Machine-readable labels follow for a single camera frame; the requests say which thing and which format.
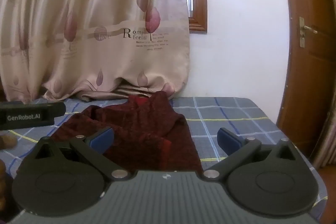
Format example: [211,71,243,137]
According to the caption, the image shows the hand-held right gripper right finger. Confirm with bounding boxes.
[203,128,300,180]

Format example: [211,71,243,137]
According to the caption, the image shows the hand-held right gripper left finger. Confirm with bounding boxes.
[26,127,132,182]

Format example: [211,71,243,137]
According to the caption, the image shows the dark red knit garment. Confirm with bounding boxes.
[51,91,204,174]

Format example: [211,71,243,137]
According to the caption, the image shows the person's left hand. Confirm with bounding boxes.
[0,134,18,150]

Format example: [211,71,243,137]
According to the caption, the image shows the beige striped cloth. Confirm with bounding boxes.
[314,0,336,169]

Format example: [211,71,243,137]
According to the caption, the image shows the beige leaf print curtain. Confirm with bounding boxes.
[0,0,191,104]

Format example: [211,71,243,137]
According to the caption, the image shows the brown wooden door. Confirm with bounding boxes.
[276,0,336,169]

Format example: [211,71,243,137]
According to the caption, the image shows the brass door handle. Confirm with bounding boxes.
[299,17,318,48]

